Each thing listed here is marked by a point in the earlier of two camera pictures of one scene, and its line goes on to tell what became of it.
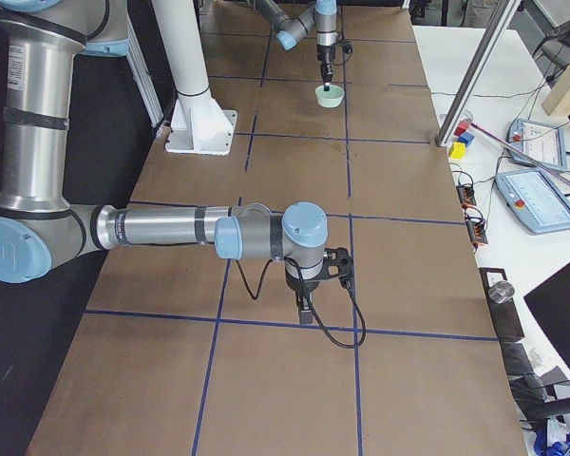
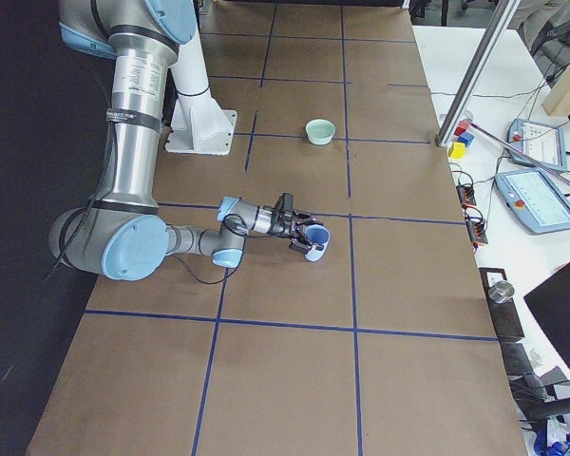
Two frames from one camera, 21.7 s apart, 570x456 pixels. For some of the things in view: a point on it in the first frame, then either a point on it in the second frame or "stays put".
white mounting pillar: (199, 124) stays put
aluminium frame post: (477, 74) stays put
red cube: (462, 126) stays put
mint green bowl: (332, 98) -> (319, 131)
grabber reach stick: (530, 159) stays put
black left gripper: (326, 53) -> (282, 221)
